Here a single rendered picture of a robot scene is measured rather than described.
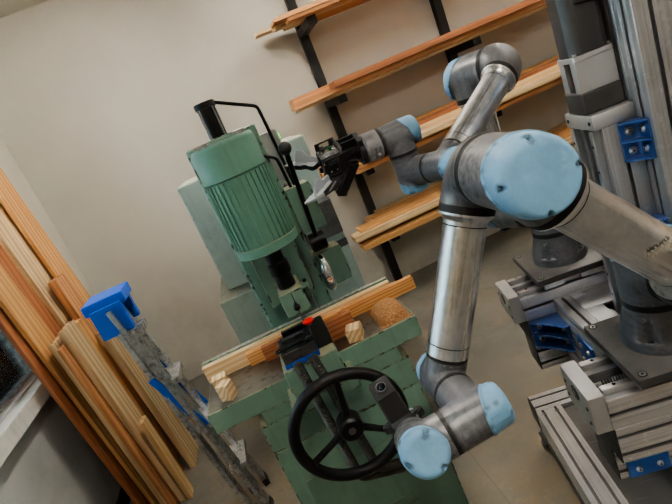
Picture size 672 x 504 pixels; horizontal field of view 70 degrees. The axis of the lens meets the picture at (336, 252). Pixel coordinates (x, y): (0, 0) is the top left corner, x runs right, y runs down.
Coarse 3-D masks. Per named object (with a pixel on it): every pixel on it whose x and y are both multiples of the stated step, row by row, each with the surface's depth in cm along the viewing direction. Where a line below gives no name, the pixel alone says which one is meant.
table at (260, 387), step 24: (384, 336) 128; (408, 336) 130; (360, 360) 128; (240, 384) 131; (264, 384) 126; (288, 384) 125; (360, 384) 119; (216, 408) 124; (240, 408) 124; (264, 408) 125; (312, 408) 118; (216, 432) 124
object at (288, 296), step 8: (296, 280) 139; (288, 288) 135; (296, 288) 133; (280, 296) 132; (288, 296) 132; (296, 296) 133; (304, 296) 133; (288, 304) 133; (304, 304) 134; (288, 312) 133; (296, 312) 134
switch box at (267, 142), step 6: (276, 132) 153; (264, 138) 153; (270, 138) 153; (276, 138) 153; (264, 144) 153; (270, 144) 153; (270, 150) 154; (276, 150) 154; (276, 156) 155; (276, 162) 155; (276, 168) 155; (282, 174) 156; (282, 180) 157
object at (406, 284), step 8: (400, 280) 143; (408, 280) 143; (384, 288) 143; (392, 288) 142; (400, 288) 143; (408, 288) 144; (368, 296) 142; (376, 296) 142; (384, 296) 142; (392, 296) 143; (352, 304) 141; (360, 304) 141; (368, 304) 142; (352, 312) 141; (360, 312) 142; (280, 336) 140; (248, 352) 139; (256, 352) 138; (256, 360) 138; (264, 360) 139
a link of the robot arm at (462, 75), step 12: (480, 48) 135; (456, 60) 139; (468, 60) 135; (444, 72) 142; (456, 72) 138; (468, 72) 135; (480, 72) 132; (444, 84) 143; (456, 84) 140; (468, 84) 137; (456, 96) 142; (468, 96) 138; (492, 120) 141; (504, 216) 146
